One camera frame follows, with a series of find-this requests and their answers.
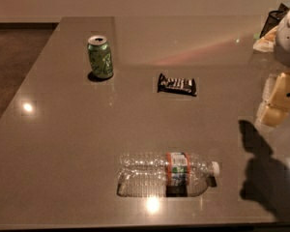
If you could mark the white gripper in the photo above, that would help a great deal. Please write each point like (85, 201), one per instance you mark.
(288, 41)

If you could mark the black chocolate rxbar wrapper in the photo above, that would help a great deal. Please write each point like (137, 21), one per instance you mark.
(180, 86)

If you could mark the black mesh cup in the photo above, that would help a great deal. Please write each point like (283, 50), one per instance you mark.
(274, 18)

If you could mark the clear plastic water bottle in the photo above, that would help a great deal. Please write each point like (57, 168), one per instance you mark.
(171, 174)

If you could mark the green soda can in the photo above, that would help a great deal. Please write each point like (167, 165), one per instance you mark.
(100, 56)

